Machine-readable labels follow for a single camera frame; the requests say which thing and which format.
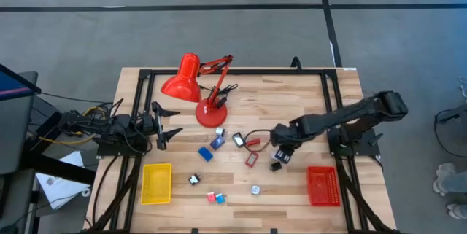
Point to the white and light-blue charger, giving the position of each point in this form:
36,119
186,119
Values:
255,190

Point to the blue and white charger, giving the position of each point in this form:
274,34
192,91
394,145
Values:
283,156

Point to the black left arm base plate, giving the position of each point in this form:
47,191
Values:
109,150

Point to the person's shoe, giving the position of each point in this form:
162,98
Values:
443,179
458,211

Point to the white and grey charger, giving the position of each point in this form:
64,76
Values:
220,131

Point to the bright blue rectangular box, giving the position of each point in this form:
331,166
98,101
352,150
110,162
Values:
205,154

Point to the white label sticker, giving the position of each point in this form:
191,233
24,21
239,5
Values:
349,69

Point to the teal and white USB charger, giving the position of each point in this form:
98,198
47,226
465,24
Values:
220,198

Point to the red desk lamp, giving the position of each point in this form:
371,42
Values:
209,115

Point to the black aluminium table frame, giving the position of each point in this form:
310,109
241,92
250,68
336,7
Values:
237,71

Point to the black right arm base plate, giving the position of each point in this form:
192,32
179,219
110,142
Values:
365,148

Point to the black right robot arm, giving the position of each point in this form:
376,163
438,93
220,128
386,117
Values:
346,112

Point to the black box with window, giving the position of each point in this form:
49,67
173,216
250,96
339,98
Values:
238,139

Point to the dark blue rectangular box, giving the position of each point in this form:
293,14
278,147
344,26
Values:
217,142

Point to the person's leg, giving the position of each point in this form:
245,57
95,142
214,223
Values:
459,181

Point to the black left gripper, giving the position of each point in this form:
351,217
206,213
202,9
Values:
161,128

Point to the small black bracket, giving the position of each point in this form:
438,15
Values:
195,231
273,231

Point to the black and white charger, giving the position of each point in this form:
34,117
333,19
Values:
194,179

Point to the computer monitor with blue screen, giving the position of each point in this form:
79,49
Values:
14,84

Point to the red plastic basket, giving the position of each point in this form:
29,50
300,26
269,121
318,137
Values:
323,186

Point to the pink and white USB charger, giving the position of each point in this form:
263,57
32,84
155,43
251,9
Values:
211,197

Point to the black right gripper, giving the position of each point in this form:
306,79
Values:
282,135

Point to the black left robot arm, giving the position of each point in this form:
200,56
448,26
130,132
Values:
109,126

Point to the black desk stand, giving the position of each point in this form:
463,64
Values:
54,168

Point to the yellow plastic basket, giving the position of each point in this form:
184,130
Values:
156,183

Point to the black clamp on table edge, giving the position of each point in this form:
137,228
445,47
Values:
296,63

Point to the white paper sheet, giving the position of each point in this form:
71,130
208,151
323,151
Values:
62,186

